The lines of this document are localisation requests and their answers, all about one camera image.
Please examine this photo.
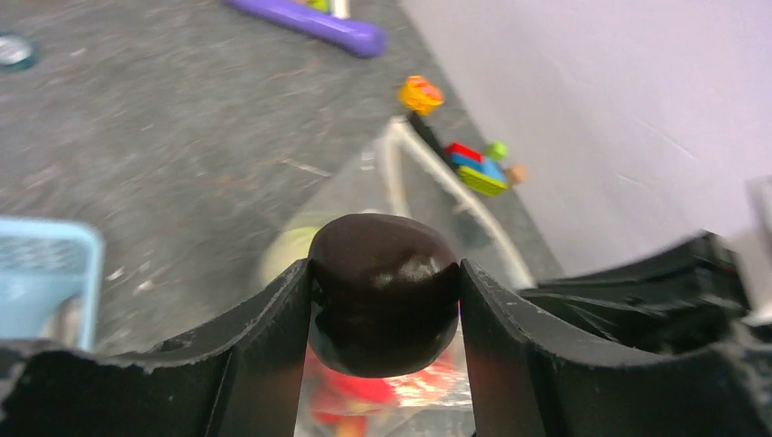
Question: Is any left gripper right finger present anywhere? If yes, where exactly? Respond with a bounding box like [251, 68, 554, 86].
[460, 260, 771, 436]

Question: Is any green cabbage toy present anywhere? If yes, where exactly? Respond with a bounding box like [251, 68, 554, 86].
[257, 212, 337, 286]

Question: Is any purple toy flashlight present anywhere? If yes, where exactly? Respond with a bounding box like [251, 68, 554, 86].
[224, 0, 389, 58]

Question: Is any dark plum toy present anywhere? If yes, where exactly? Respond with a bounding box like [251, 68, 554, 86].
[308, 213, 460, 378]

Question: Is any small green cube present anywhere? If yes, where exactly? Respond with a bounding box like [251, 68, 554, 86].
[485, 141, 509, 161]

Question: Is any tan wooden cube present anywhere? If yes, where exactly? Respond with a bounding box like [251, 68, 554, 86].
[505, 165, 528, 187]

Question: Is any clear polka dot zip bag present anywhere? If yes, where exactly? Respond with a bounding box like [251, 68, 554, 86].
[255, 116, 533, 436]

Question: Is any white block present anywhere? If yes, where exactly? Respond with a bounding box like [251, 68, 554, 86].
[330, 0, 350, 19]

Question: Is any red pomegranate toy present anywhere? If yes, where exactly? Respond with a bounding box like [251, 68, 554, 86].
[304, 351, 460, 436]

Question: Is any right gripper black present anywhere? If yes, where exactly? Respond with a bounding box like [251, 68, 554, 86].
[520, 231, 750, 355]

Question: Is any light blue plastic basket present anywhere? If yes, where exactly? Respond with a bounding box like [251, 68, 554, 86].
[1, 216, 105, 351]

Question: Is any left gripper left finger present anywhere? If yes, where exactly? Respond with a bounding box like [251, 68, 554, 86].
[1, 260, 311, 436]

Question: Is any yellow butterfly duplo block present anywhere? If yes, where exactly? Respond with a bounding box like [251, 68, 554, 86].
[398, 76, 444, 116]

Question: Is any multicolour duplo stack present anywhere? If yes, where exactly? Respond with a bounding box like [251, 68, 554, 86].
[445, 143, 509, 196]

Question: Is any green lego block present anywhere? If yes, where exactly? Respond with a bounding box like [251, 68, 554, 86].
[306, 0, 330, 14]

